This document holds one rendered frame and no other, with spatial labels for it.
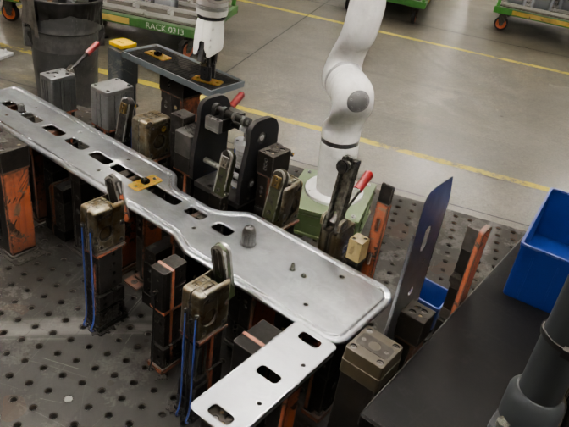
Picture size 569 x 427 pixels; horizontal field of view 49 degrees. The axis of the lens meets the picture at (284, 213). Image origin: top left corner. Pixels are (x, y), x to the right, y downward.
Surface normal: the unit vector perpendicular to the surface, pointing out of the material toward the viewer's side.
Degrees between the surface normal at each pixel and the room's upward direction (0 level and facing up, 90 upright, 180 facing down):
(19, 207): 90
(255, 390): 0
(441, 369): 0
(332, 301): 0
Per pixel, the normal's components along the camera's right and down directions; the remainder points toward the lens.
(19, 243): 0.78, 0.42
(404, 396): 0.13, -0.84
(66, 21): 0.34, 0.56
